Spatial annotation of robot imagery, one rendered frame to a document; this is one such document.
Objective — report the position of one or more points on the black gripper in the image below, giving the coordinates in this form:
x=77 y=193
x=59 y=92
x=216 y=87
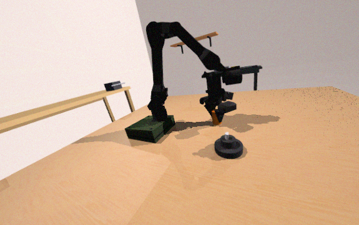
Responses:
x=214 y=99

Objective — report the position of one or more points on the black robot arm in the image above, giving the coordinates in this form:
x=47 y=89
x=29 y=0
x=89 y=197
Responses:
x=157 y=32

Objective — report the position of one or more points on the orange cylindrical knob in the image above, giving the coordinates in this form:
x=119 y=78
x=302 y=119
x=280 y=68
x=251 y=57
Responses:
x=214 y=118

